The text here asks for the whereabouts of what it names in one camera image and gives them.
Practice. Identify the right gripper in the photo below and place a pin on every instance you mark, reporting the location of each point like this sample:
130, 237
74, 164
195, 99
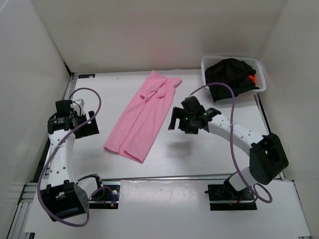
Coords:
184, 122

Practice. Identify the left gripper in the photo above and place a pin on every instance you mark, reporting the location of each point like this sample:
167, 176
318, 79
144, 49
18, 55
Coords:
83, 126

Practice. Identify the pink t shirt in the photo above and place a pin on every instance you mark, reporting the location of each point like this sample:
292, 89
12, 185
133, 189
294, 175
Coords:
139, 124

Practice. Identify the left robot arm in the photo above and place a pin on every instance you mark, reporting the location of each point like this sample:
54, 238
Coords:
63, 195

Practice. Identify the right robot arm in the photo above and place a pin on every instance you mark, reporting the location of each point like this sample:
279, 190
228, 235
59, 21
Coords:
267, 158

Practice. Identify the blue table label sticker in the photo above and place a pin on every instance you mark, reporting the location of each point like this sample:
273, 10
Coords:
86, 76

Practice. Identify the white plastic basket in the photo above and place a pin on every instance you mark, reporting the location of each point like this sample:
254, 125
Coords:
208, 61

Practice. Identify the black t shirt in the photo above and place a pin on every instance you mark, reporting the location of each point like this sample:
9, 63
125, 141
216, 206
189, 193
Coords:
233, 73

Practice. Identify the orange garment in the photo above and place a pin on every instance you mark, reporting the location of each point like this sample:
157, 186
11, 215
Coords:
253, 79

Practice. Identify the white front cover board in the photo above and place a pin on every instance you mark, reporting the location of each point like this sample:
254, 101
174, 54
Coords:
180, 210

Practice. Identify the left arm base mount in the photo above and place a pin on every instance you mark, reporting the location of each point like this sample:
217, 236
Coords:
101, 196

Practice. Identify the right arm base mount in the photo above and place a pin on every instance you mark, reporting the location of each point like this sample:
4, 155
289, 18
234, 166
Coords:
223, 199

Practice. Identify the aluminium table frame rail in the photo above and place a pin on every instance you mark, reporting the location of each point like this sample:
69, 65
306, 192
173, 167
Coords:
25, 138

